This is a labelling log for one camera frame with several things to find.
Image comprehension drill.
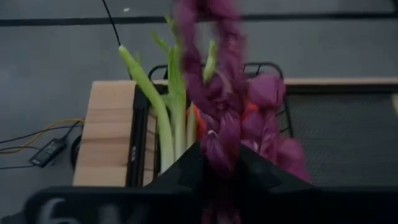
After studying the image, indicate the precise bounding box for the black adapter cable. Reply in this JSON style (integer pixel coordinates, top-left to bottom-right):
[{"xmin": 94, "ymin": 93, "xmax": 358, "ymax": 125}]
[{"xmin": 0, "ymin": 121, "xmax": 84, "ymax": 171}]

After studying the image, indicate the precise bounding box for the orange ridged pumpkin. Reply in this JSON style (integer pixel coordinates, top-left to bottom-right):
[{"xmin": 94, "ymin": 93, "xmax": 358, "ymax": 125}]
[{"xmin": 188, "ymin": 104, "xmax": 208, "ymax": 142}]

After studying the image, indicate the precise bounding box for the grey woven placemat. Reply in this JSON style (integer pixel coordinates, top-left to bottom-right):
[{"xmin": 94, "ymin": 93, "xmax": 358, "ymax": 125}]
[{"xmin": 279, "ymin": 93, "xmax": 398, "ymax": 187}]

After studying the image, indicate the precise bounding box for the black power adapter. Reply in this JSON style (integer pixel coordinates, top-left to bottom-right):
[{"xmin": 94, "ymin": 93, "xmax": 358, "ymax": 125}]
[{"xmin": 29, "ymin": 138, "xmax": 68, "ymax": 169}]

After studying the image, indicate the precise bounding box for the orange tangerine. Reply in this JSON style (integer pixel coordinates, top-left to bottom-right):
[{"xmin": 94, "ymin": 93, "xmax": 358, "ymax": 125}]
[{"xmin": 244, "ymin": 102, "xmax": 261, "ymax": 122}]

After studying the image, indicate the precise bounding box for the yellow cable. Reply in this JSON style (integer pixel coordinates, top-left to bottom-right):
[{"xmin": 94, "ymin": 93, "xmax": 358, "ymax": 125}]
[{"xmin": 0, "ymin": 117, "xmax": 85, "ymax": 156}]

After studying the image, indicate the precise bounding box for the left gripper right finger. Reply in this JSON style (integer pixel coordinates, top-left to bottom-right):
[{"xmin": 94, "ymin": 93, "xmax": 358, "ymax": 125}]
[{"xmin": 239, "ymin": 146, "xmax": 315, "ymax": 187}]

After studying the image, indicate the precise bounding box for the black wire basket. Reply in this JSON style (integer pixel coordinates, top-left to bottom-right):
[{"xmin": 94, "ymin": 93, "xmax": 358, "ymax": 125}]
[{"xmin": 147, "ymin": 62, "xmax": 295, "ymax": 175}]

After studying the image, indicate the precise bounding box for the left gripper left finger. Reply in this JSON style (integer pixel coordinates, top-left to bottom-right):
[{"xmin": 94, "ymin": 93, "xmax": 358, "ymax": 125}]
[{"xmin": 144, "ymin": 142, "xmax": 206, "ymax": 187}]

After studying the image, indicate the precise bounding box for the pale green celery stalk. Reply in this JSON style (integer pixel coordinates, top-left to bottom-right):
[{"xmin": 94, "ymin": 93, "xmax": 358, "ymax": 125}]
[{"xmin": 118, "ymin": 15, "xmax": 218, "ymax": 175}]

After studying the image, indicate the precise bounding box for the thin black hanging cable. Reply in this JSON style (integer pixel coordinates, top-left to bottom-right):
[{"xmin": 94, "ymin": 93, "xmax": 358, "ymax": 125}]
[{"xmin": 101, "ymin": 0, "xmax": 133, "ymax": 81}]

